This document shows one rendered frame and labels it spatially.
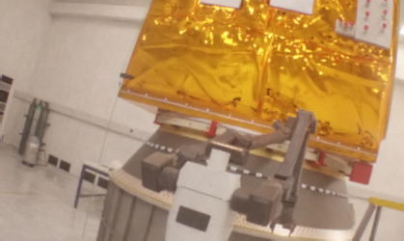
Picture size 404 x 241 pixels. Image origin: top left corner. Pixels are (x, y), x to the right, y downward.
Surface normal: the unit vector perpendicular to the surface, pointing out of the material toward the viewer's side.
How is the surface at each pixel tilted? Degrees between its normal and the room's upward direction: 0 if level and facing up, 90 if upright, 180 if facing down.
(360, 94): 89
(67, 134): 90
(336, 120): 91
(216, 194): 90
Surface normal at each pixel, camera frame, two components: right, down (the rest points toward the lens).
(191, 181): -0.40, -0.21
